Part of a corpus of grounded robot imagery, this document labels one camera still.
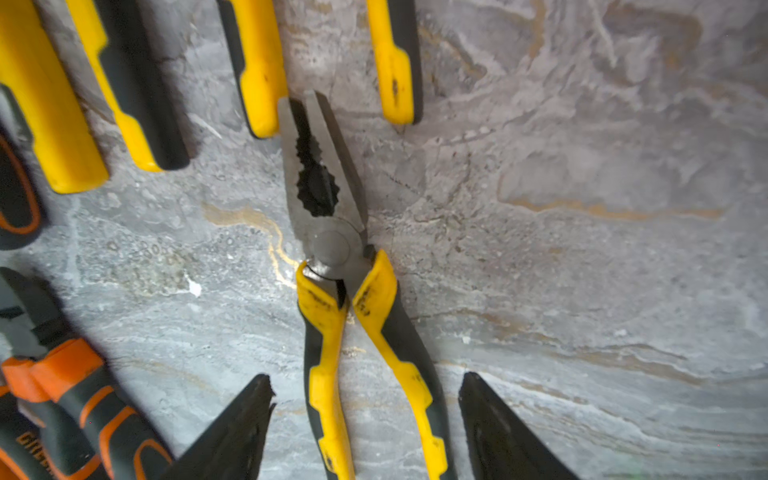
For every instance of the orange black greener pliers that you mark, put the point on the orange black greener pliers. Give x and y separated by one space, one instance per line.
22 452

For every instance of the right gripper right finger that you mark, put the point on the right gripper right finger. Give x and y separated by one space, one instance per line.
500 444

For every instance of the yellow handled pliers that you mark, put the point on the yellow handled pliers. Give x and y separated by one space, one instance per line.
255 49

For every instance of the orange black cutting pliers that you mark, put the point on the orange black cutting pliers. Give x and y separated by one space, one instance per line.
88 427

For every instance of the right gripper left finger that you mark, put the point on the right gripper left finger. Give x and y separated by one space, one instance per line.
232 446

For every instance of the yellow black combination pliers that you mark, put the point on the yellow black combination pliers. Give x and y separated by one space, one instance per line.
65 62
343 274

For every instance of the orange black long-nose pliers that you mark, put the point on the orange black long-nose pliers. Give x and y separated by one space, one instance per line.
21 215

